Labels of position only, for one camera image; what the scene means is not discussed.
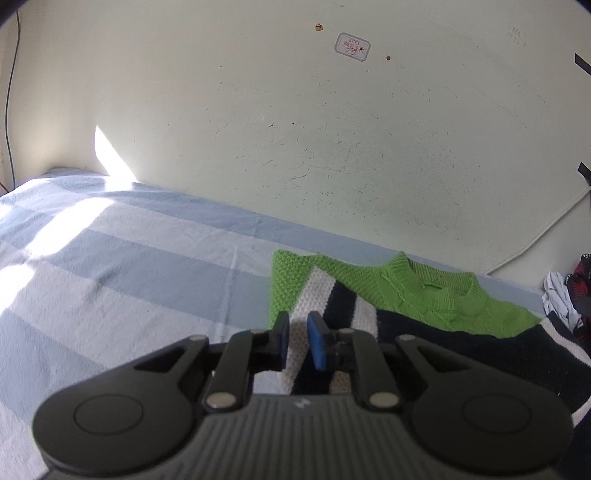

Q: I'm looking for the white crumpled garment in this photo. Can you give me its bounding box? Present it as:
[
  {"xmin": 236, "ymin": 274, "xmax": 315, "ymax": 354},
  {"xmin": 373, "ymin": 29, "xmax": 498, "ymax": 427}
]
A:
[{"xmin": 542, "ymin": 271, "xmax": 583, "ymax": 331}]

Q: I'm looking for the black cable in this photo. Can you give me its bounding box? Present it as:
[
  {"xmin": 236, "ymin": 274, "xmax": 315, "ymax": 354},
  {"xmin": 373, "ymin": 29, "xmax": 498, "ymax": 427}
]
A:
[{"xmin": 0, "ymin": 10, "xmax": 20, "ymax": 195}]

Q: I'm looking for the red black patterned garment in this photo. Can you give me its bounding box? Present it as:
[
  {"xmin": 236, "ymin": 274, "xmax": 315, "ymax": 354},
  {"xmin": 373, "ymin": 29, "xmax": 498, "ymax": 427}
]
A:
[{"xmin": 566, "ymin": 253, "xmax": 591, "ymax": 344}]

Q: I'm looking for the green striped knit sweater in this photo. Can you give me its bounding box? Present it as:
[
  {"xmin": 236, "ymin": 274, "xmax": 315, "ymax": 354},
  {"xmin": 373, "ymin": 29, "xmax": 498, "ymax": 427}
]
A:
[{"xmin": 269, "ymin": 250, "xmax": 591, "ymax": 416}]

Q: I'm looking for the white cable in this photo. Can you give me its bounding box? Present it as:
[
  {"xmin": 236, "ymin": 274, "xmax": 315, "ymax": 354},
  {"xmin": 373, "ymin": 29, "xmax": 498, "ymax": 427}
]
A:
[{"xmin": 482, "ymin": 189, "xmax": 591, "ymax": 275}]

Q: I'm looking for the white wall sticker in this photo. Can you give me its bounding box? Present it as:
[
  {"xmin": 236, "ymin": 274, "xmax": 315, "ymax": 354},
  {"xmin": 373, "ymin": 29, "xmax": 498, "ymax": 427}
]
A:
[{"xmin": 334, "ymin": 32, "xmax": 371, "ymax": 62}]

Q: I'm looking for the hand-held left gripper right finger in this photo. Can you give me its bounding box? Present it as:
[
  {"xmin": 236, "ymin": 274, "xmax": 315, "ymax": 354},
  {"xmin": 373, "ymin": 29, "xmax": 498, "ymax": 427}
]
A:
[{"xmin": 307, "ymin": 311, "xmax": 467, "ymax": 411}]

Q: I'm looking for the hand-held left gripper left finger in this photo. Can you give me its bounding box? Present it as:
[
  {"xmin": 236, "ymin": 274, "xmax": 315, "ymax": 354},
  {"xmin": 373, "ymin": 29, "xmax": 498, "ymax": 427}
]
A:
[{"xmin": 134, "ymin": 313, "xmax": 291, "ymax": 411}]

